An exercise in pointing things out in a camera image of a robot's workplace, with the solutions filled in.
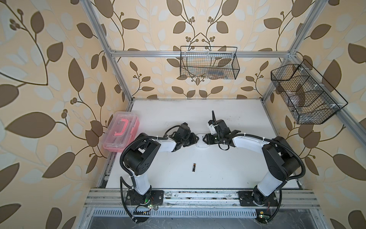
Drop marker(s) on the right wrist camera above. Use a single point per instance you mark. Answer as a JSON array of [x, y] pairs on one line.
[[211, 127]]

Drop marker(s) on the black wire basket right wall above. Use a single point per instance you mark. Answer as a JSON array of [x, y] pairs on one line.
[[309, 96]]

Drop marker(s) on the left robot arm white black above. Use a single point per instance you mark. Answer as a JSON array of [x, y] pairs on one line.
[[139, 155]]

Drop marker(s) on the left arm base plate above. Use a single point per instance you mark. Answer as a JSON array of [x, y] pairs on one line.
[[152, 197]]

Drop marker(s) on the black wire basket back wall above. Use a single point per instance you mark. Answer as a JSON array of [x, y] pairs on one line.
[[209, 62]]

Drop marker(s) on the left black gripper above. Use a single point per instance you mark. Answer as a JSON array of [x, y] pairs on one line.
[[194, 140]]

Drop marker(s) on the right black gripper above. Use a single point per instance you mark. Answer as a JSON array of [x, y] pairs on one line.
[[208, 139]]

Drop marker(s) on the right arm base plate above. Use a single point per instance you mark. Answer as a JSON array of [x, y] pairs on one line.
[[246, 198]]

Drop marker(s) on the black wire basket wall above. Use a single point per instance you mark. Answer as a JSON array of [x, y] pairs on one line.
[[309, 96], [209, 62]]

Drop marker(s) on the aluminium mounting rail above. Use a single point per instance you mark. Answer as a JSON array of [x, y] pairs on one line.
[[292, 199]]

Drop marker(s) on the pink clear plastic box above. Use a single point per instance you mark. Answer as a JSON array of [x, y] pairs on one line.
[[121, 131]]

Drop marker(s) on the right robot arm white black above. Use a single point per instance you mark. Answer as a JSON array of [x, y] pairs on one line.
[[282, 162]]

